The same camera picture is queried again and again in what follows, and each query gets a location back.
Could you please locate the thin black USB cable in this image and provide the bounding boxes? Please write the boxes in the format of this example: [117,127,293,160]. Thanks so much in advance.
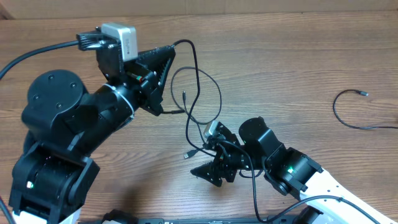
[332,88,398,131]

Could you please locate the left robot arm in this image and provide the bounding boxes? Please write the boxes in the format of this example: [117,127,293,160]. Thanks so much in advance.
[9,45,175,223]

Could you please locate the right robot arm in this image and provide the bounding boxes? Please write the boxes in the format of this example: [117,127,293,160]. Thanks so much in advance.
[190,117,393,223]

